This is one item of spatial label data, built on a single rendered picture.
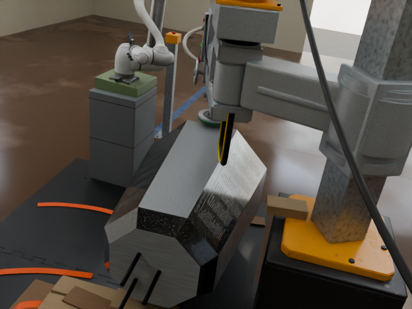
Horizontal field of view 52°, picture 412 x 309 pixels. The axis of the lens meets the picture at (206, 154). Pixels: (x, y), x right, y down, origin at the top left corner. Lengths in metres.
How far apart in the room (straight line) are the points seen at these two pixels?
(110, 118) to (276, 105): 1.77
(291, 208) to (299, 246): 0.23
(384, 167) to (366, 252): 0.44
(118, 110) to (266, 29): 1.75
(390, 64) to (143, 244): 1.25
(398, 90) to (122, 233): 1.29
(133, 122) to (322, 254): 1.86
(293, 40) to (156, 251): 7.39
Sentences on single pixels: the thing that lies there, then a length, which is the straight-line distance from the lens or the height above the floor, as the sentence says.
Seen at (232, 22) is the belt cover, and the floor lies 1.66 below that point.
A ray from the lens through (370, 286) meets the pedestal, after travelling 1.98.
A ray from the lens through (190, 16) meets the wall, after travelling 9.40.
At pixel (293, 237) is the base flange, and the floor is 0.78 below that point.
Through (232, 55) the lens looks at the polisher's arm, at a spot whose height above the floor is 1.50.
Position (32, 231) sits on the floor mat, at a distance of 3.20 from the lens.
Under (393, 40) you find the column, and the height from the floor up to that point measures 1.71.
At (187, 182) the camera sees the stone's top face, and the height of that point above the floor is 0.84.
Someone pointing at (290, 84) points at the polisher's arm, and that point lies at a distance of 1.85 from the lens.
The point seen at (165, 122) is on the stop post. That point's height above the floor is 0.17.
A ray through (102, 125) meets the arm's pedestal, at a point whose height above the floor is 0.53.
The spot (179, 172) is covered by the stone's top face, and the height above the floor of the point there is 0.84.
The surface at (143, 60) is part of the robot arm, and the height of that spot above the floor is 1.18.
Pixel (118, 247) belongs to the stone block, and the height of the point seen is 0.65.
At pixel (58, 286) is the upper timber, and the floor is 0.24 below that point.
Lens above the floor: 1.98
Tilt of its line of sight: 28 degrees down
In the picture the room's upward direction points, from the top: 7 degrees clockwise
